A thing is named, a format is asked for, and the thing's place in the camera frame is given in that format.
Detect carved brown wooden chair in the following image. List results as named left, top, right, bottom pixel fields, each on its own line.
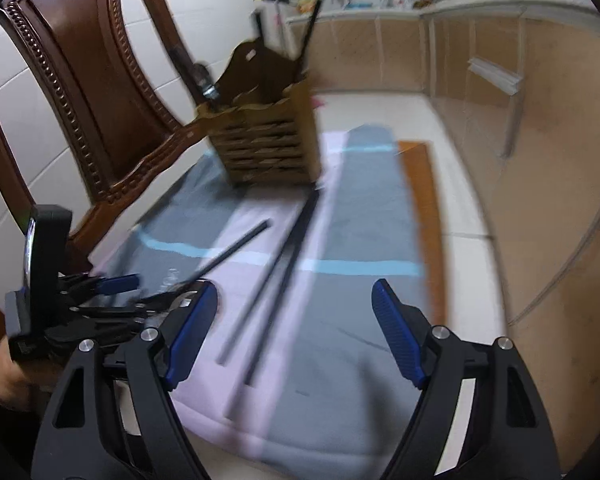
left=0, top=0, right=204, bottom=274

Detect person left hand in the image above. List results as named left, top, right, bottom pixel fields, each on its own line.
left=0, top=337, right=61, bottom=411

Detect black chopstick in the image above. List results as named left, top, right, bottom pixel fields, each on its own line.
left=224, top=194, right=322, bottom=421
left=174, top=220, right=271, bottom=292
left=215, top=186, right=320, bottom=366
left=294, top=0, right=323, bottom=82

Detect brown wooden utensil holder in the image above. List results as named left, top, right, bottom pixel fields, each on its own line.
left=194, top=41, right=322, bottom=185

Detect beige lower kitchen cabinets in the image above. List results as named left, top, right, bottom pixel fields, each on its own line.
left=309, top=4, right=600, bottom=469

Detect grey pink table mat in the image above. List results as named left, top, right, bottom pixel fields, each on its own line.
left=99, top=125, right=429, bottom=479

